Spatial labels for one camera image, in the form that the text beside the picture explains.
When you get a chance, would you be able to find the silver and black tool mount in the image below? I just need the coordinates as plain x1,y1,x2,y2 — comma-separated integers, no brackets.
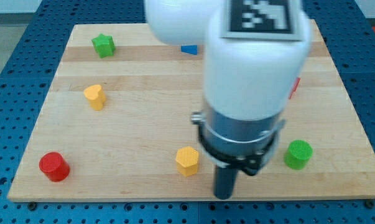
191,102,285,176

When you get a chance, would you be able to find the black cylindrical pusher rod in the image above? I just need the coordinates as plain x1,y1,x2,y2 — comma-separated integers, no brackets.
213,166,238,200

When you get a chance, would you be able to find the yellow hexagon block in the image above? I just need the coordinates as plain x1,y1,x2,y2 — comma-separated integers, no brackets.
175,146,200,177

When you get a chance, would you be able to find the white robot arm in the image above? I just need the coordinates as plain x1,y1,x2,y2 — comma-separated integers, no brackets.
144,0,312,200

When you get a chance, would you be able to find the yellow heart block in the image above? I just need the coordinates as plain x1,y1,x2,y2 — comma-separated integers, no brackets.
83,84,106,111

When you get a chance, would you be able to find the green cylinder block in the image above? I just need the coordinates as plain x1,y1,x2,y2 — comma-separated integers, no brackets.
284,139,313,170

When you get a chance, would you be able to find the blue block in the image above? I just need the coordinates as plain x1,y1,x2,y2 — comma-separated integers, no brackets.
180,45,198,55

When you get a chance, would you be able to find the wooden board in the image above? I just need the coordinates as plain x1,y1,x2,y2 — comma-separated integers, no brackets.
7,24,375,202

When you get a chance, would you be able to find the black and white fiducial marker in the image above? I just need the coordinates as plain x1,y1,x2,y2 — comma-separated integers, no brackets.
221,0,303,41

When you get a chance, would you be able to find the green star block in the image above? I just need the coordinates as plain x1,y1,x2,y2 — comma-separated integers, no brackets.
91,34,116,58

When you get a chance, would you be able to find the red cylinder block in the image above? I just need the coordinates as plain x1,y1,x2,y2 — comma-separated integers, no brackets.
39,152,70,182

